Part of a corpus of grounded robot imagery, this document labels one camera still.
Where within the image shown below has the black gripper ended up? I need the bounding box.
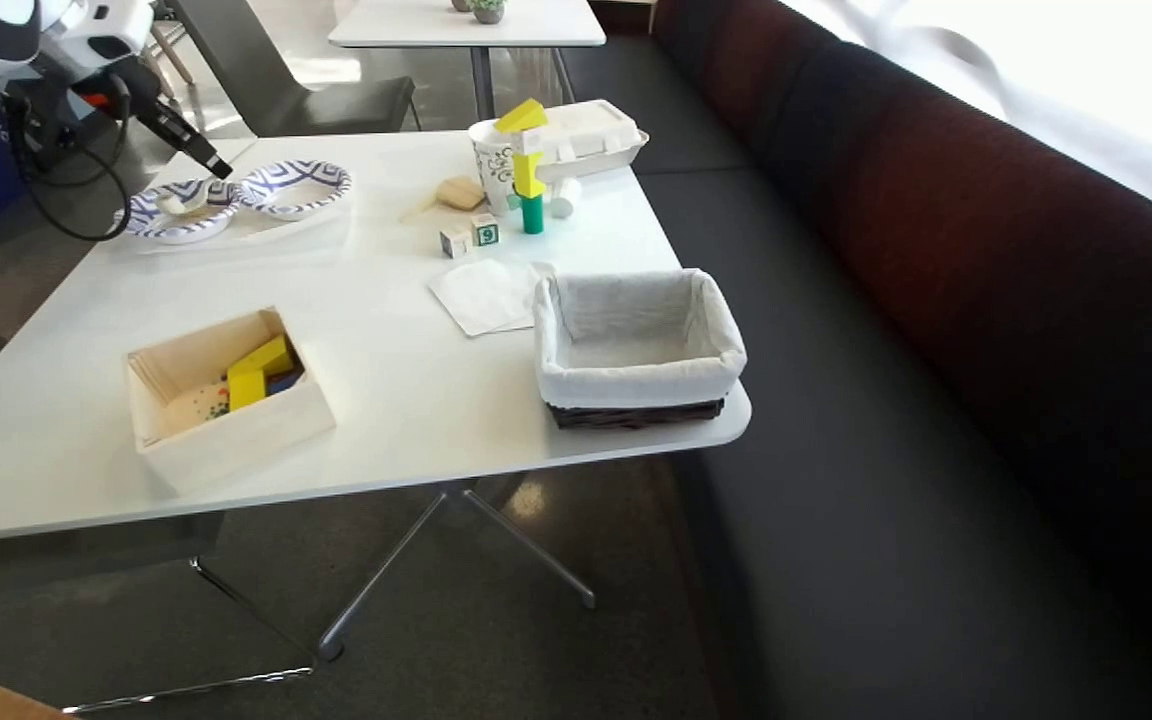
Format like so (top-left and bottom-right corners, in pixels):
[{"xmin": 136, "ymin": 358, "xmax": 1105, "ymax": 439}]
[{"xmin": 109, "ymin": 68, "xmax": 238, "ymax": 183}]

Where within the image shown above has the yellow rectangular wooden block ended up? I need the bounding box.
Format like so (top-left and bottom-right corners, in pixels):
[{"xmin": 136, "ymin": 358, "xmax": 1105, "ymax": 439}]
[
  {"xmin": 243, "ymin": 328, "xmax": 302, "ymax": 384},
  {"xmin": 222, "ymin": 355, "xmax": 274, "ymax": 415}
]

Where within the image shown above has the pale wooden box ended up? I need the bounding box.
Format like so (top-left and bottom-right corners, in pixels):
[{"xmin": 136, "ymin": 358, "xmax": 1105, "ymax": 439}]
[{"xmin": 121, "ymin": 303, "xmax": 342, "ymax": 499}]

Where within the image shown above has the printed paper cup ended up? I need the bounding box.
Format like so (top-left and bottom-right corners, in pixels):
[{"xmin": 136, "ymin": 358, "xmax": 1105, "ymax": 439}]
[{"xmin": 466, "ymin": 117, "xmax": 527, "ymax": 209}]

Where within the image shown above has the white side table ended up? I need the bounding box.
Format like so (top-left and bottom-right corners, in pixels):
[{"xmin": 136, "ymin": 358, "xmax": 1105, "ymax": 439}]
[{"xmin": 328, "ymin": 0, "xmax": 609, "ymax": 128}]

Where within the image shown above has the white paper napkin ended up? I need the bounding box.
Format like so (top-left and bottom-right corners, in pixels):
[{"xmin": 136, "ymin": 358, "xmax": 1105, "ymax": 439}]
[{"xmin": 424, "ymin": 253, "xmax": 555, "ymax": 344}]

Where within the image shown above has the grey green pot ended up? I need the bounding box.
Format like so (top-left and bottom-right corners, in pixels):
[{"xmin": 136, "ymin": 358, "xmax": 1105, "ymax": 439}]
[{"xmin": 451, "ymin": 0, "xmax": 511, "ymax": 29}]

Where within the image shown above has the yellow wedge block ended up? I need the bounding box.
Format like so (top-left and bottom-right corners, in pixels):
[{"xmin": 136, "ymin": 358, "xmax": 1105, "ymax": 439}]
[{"xmin": 494, "ymin": 97, "xmax": 555, "ymax": 141}]

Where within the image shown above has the small yellow wooden block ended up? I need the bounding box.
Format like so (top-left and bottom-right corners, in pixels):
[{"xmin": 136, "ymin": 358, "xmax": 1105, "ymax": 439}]
[{"xmin": 508, "ymin": 146, "xmax": 550, "ymax": 192}]

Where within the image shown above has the green wooden cylinder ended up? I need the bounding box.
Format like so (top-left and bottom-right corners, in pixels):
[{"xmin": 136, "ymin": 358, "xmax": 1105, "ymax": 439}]
[{"xmin": 517, "ymin": 183, "xmax": 553, "ymax": 241}]

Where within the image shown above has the small white cup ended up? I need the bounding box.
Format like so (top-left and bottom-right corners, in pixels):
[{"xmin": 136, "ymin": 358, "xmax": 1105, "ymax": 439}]
[{"xmin": 546, "ymin": 176, "xmax": 585, "ymax": 222}]

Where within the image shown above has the white foam takeout container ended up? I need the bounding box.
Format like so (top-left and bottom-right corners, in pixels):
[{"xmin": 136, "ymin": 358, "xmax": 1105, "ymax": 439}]
[{"xmin": 522, "ymin": 97, "xmax": 652, "ymax": 179}]

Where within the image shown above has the metal table base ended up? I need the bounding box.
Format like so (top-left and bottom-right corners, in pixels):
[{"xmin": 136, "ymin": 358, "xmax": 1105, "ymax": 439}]
[{"xmin": 60, "ymin": 479, "xmax": 604, "ymax": 715}]

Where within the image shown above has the dark wicker basket white liner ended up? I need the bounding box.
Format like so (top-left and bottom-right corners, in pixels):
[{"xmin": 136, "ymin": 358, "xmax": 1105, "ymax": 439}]
[{"xmin": 527, "ymin": 263, "xmax": 753, "ymax": 431}]

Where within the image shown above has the dark upholstered bench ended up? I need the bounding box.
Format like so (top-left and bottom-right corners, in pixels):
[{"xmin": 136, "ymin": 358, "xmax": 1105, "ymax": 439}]
[{"xmin": 559, "ymin": 0, "xmax": 1152, "ymax": 720}]

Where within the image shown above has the black camera cable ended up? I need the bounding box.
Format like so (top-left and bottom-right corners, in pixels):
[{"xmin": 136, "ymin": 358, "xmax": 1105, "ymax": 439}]
[{"xmin": 7, "ymin": 77, "xmax": 139, "ymax": 248}]

